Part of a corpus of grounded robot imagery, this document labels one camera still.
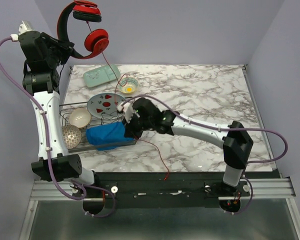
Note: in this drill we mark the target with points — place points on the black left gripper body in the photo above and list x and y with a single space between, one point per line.
58 52

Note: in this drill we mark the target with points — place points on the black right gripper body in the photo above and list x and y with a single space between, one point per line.
131 128

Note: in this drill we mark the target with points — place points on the red black headphones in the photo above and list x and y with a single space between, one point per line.
97 40

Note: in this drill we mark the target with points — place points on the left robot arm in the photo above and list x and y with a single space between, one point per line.
41 81

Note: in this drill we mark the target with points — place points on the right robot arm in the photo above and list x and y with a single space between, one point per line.
142 115

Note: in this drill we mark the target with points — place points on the blue cloth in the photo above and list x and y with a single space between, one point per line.
107 134

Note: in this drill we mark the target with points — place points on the strawberry pattern plate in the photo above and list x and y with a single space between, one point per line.
104 105

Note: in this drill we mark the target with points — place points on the green divided tray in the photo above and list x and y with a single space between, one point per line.
101 75

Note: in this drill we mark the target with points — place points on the yellow blue patterned bowl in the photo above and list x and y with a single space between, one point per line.
128 85

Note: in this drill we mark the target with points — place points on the white ceramic bowl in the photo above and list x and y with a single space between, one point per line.
80 118

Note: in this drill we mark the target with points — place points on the brown patterned bowl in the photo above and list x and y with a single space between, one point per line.
72 136

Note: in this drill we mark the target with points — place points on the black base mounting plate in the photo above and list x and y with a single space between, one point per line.
222 196

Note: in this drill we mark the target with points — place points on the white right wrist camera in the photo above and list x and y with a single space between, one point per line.
129 114

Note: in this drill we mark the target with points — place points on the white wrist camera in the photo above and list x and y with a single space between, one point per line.
129 114
24 27

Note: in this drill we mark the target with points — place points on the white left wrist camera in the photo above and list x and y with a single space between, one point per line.
24 27

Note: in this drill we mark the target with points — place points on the grey wire dish rack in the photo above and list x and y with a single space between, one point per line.
85 146

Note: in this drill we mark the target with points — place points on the aluminium extrusion rail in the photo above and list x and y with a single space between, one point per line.
276 188

